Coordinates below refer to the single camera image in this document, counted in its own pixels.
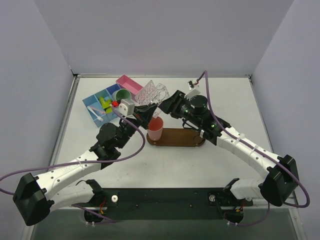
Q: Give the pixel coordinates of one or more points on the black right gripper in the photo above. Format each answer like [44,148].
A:
[175,102]

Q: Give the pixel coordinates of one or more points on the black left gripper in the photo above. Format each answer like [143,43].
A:
[140,115]

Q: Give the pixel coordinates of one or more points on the pink plastic cup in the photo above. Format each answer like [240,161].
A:
[155,128]

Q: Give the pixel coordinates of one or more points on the clear textured plastic box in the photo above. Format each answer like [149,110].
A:
[152,93]

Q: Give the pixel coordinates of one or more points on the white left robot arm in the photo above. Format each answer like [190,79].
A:
[36,196]

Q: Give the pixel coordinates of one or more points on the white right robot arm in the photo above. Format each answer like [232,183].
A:
[277,175]

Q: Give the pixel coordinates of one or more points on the oval wooden tray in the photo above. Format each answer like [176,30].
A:
[177,137]

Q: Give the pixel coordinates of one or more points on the yellow green toothpaste tube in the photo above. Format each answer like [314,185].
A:
[106,104]

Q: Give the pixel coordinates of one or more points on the pink white toothbrush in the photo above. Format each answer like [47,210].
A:
[94,113]

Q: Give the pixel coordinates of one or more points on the pink drawer box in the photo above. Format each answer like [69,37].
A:
[125,82]

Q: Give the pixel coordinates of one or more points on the blue compartment organizer box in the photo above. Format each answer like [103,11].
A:
[93,102]

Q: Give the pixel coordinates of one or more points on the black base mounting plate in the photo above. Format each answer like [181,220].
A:
[124,204]

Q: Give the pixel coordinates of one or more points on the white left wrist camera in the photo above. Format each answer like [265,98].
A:
[124,107]

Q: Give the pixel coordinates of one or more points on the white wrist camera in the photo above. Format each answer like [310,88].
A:
[193,86]
[124,107]

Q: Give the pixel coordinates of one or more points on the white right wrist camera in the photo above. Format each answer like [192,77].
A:
[193,86]

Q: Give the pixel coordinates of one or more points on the aluminium frame rail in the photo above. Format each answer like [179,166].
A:
[275,196]

